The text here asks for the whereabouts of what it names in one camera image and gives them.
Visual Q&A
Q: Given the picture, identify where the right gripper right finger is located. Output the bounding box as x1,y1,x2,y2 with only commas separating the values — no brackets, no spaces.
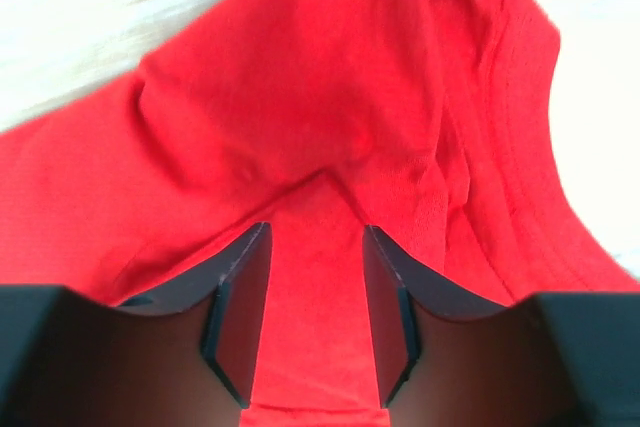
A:
363,226,639,426

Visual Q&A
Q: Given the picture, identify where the red t shirt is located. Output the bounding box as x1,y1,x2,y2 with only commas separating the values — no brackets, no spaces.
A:
1,0,639,426

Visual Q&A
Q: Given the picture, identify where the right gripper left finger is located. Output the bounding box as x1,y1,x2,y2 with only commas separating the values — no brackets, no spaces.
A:
1,223,272,426

